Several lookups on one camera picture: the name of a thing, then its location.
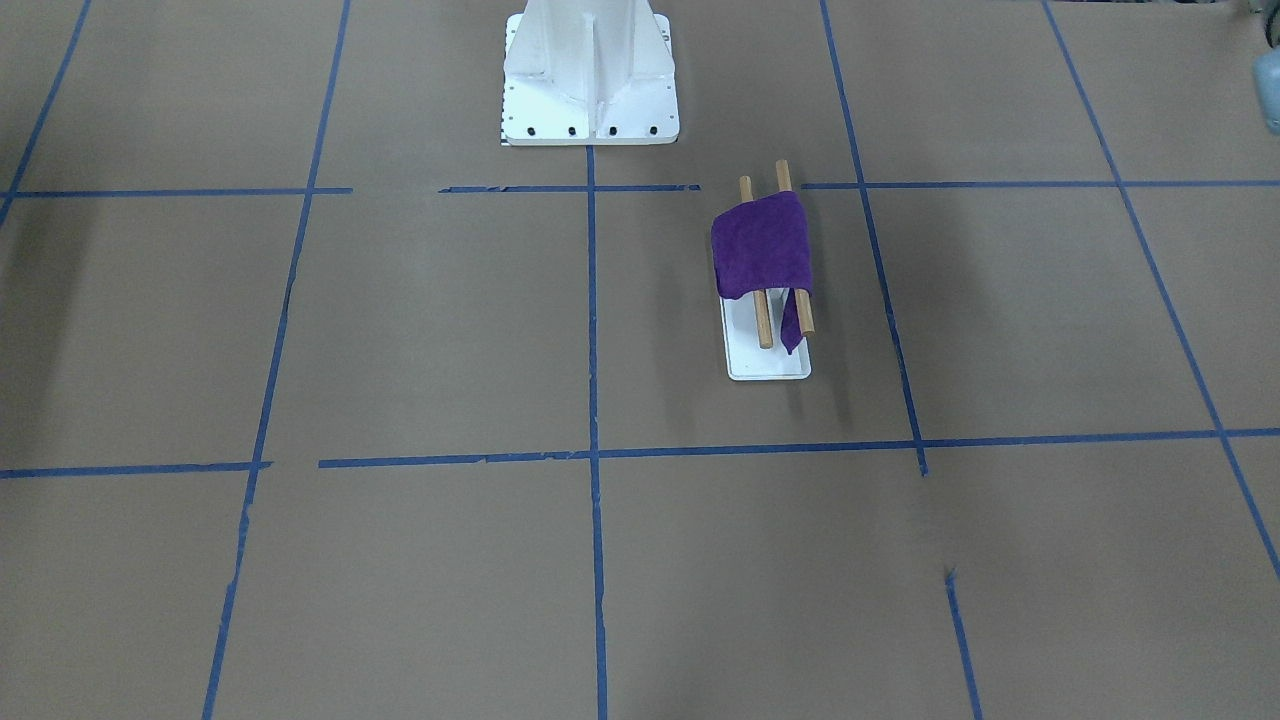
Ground purple towel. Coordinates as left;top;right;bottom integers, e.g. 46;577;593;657
710;190;814;300

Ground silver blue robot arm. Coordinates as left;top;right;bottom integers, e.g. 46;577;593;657
1247;1;1279;136

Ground white towel rack base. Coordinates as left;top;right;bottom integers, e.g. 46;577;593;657
719;288;812;382

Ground wooden rack rod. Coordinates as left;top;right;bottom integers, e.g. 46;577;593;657
739;176;774;350
774;159;817;338

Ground brown paper table cover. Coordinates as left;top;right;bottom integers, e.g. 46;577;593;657
3;1;1277;719

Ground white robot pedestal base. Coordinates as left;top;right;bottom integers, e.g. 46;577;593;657
500;1;681;147

